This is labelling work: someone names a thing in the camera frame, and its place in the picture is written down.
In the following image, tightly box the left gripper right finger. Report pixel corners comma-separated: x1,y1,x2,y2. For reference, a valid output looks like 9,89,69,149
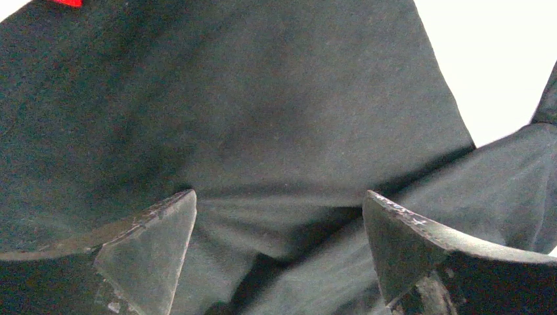
363,191,556,314

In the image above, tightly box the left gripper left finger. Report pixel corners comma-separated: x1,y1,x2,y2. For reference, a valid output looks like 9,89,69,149
1,190,196,314

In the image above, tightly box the black t shirt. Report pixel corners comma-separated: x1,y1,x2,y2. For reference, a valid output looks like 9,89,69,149
1,1,556,314

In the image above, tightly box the folded red t shirt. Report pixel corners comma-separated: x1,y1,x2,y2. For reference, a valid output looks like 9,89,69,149
51,0,83,8

